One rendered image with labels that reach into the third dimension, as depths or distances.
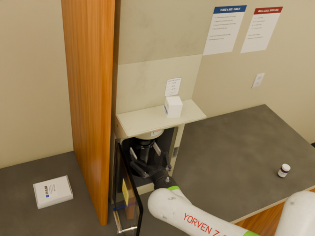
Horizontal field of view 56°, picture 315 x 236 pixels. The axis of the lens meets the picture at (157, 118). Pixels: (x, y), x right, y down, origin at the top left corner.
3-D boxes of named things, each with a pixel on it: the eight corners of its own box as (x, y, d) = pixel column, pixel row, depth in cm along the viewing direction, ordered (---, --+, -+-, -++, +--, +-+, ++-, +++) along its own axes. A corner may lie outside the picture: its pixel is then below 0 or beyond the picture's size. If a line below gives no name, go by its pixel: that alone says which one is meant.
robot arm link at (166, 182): (157, 204, 122) (176, 197, 125) (161, 187, 114) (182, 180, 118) (151, 193, 125) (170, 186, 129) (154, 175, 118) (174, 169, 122)
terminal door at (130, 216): (115, 200, 137) (118, 140, 111) (132, 265, 116) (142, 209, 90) (113, 201, 137) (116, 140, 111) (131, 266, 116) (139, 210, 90)
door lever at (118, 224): (125, 210, 112) (126, 207, 110) (132, 233, 106) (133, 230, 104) (111, 214, 110) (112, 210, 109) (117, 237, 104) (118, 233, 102)
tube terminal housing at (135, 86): (95, 166, 157) (93, 30, 108) (149, 151, 170) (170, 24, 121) (110, 204, 141) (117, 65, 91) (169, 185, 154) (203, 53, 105)
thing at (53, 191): (33, 188, 142) (33, 184, 140) (67, 180, 149) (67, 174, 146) (38, 209, 134) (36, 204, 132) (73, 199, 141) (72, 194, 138)
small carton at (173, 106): (163, 109, 110) (166, 96, 106) (176, 108, 111) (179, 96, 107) (166, 118, 106) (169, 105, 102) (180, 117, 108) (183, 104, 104)
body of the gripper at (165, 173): (173, 174, 123) (163, 158, 129) (155, 180, 120) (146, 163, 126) (170, 185, 128) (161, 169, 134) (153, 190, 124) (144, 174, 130)
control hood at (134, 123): (114, 134, 111) (115, 114, 104) (187, 117, 124) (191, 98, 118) (125, 156, 103) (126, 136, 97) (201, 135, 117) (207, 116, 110)
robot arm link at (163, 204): (240, 268, 88) (255, 233, 91) (228, 266, 80) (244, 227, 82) (153, 214, 111) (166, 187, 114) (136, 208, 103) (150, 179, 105)
